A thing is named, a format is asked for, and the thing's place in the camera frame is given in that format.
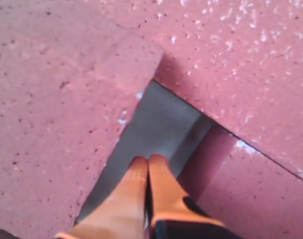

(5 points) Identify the red brick with white chip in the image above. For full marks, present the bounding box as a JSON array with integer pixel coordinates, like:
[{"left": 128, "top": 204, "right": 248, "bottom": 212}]
[{"left": 97, "top": 0, "right": 303, "bottom": 179}]

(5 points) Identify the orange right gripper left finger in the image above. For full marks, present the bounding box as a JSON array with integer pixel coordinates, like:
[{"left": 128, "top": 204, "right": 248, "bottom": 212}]
[{"left": 55, "top": 156, "right": 148, "bottom": 239}]

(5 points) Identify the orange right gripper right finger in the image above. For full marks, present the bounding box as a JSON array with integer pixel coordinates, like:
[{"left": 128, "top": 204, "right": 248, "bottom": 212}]
[{"left": 147, "top": 153, "right": 241, "bottom": 239}]

